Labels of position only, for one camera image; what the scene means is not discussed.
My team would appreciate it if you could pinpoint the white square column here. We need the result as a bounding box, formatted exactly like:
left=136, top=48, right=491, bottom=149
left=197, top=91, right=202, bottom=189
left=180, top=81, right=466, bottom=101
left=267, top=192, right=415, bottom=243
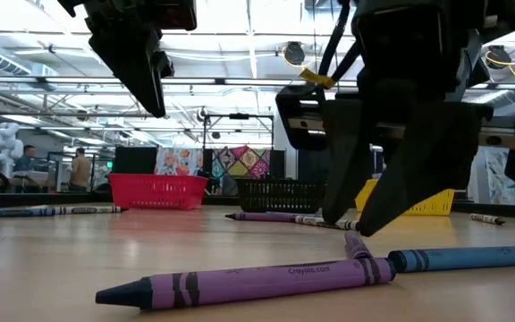
left=274, top=148, right=300, bottom=181

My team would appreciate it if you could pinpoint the blue crayon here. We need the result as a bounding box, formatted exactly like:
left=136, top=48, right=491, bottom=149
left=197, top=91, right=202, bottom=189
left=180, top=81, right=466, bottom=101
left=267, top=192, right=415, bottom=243
left=0, top=205, right=56, bottom=219
left=387, top=245, right=515, bottom=275

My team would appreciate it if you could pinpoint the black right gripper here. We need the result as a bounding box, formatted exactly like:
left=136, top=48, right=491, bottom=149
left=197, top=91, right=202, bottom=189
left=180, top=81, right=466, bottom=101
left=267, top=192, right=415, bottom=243
left=274, top=2, right=515, bottom=237

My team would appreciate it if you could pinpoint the purple crayon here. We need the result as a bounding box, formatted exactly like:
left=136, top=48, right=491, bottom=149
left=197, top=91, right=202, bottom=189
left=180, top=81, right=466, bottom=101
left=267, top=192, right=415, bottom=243
left=344, top=230, right=374, bottom=261
left=224, top=212, right=306, bottom=224
left=95, top=257, right=397, bottom=313

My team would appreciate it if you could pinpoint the yellow plastic basket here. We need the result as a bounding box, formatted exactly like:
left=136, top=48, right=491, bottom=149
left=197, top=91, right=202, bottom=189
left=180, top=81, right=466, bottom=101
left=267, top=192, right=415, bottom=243
left=354, top=177, right=456, bottom=217

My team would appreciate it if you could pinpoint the red plastic basket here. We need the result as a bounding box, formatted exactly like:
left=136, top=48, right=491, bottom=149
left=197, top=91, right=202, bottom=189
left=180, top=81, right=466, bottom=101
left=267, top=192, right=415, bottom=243
left=107, top=173, right=209, bottom=212

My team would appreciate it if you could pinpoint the black metal frame stand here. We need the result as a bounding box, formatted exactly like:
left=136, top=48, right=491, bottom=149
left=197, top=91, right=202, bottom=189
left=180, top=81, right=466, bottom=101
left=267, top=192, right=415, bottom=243
left=201, top=113, right=275, bottom=180

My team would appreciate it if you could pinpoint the black cabinet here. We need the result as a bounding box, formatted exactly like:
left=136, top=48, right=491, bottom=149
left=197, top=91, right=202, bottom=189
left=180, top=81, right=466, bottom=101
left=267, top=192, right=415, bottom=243
left=296, top=148, right=330, bottom=200

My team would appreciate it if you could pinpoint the colourful patchwork quilt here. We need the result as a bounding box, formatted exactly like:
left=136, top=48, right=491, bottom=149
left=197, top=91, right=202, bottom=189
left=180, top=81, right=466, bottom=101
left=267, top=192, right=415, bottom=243
left=210, top=145, right=272, bottom=197

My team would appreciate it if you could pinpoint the floral print cloth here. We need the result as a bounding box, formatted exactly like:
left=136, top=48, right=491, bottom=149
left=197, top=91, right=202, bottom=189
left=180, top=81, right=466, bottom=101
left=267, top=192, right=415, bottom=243
left=154, top=147, right=205, bottom=177

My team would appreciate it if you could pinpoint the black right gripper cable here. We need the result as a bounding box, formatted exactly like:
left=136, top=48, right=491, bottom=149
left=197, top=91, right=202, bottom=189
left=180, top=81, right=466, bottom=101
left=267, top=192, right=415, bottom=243
left=317, top=0, right=362, bottom=89

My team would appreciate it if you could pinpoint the black plastic basket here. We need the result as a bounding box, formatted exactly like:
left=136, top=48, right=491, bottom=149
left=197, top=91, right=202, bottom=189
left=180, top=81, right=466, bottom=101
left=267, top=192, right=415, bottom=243
left=234, top=178, right=325, bottom=215

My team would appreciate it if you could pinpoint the black monitor panel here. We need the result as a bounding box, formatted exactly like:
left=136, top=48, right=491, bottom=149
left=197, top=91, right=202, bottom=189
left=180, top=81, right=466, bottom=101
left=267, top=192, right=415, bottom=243
left=113, top=146, right=158, bottom=176

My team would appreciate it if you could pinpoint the yellow cable tag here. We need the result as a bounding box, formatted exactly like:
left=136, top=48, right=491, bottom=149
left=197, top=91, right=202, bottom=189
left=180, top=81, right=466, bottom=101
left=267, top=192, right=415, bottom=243
left=300, top=67, right=337, bottom=90

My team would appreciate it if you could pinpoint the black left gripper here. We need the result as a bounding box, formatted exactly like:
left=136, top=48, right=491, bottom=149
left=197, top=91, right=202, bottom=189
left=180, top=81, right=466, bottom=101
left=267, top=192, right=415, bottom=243
left=58, top=0, right=168, bottom=119

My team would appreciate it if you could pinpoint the leaf print cloth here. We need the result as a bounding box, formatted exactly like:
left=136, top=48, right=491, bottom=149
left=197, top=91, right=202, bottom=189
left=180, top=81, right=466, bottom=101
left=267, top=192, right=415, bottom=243
left=484, top=148, right=515, bottom=208

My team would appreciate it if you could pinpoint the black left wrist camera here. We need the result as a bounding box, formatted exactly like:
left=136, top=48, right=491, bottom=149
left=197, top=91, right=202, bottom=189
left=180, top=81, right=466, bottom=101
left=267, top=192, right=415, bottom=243
left=156, top=0, right=198, bottom=32

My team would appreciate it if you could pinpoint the long ceiling light bar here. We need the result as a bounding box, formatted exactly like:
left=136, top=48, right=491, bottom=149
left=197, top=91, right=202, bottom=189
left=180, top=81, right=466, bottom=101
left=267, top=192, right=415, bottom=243
left=0, top=75, right=515, bottom=91

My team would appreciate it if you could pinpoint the black aluminium table frame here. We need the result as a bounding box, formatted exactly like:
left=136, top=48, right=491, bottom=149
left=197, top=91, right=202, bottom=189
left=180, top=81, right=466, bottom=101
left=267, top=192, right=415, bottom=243
left=0, top=191, right=515, bottom=221

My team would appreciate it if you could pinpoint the person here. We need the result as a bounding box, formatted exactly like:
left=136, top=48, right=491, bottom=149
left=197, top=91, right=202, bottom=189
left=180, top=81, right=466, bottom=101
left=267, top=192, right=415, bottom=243
left=13, top=144, right=39, bottom=174
left=68, top=147, right=93, bottom=193

